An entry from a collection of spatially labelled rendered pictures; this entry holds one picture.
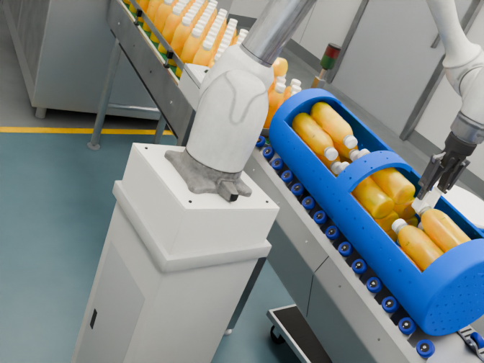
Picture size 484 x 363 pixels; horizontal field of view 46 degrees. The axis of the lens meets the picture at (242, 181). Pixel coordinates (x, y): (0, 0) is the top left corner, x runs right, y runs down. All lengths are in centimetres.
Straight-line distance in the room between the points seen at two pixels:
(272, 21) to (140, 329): 85
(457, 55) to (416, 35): 422
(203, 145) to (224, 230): 21
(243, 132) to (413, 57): 457
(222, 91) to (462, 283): 73
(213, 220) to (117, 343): 50
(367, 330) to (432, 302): 25
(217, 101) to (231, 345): 154
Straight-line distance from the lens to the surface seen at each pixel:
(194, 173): 138
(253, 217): 142
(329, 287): 175
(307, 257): 182
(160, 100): 267
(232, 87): 133
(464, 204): 225
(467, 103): 154
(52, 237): 291
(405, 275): 152
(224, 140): 133
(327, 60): 258
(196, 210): 130
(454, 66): 163
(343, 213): 168
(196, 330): 164
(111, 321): 168
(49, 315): 254
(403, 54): 590
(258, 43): 151
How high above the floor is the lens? 183
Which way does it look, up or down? 29 degrees down
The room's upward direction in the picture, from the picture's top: 22 degrees clockwise
